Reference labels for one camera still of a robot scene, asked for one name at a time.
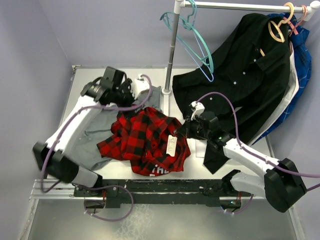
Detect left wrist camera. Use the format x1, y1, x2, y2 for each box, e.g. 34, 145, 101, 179
130, 74, 150, 99

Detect white hang tag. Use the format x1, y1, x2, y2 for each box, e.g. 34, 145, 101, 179
166, 135, 178, 157

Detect blue checked shirt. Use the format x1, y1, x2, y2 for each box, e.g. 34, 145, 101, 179
261, 16, 312, 139

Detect wooden hanger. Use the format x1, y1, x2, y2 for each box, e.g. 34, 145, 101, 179
267, 2, 295, 43

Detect pink hanger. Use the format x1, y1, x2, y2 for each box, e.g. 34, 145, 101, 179
287, 5, 308, 36

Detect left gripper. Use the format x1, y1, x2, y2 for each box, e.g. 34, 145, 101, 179
113, 79, 146, 120

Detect white garment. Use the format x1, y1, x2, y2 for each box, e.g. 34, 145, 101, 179
249, 41, 299, 145

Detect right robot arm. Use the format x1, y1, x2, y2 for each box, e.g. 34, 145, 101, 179
176, 111, 307, 213

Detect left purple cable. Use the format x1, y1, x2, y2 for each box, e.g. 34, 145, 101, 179
39, 74, 153, 221

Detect teal hanger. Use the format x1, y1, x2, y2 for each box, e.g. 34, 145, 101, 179
160, 0, 215, 82

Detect black base frame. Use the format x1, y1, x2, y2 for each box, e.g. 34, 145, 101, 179
73, 174, 250, 211

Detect light blue hanger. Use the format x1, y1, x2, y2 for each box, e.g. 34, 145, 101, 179
163, 13, 215, 83

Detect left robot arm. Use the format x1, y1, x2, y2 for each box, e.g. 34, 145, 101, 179
32, 66, 150, 196

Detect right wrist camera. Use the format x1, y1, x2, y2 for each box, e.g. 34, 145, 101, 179
190, 101, 205, 121

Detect metal clothes rack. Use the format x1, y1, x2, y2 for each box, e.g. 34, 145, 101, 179
161, 0, 320, 115

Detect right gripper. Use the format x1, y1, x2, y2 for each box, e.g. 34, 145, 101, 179
177, 114, 211, 140

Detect grey shirt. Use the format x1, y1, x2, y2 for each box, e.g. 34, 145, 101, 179
67, 86, 163, 171

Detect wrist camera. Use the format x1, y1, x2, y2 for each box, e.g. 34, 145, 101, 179
190, 101, 205, 121
130, 74, 150, 99

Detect red black plaid shirt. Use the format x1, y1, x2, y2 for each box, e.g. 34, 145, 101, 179
96, 107, 191, 177

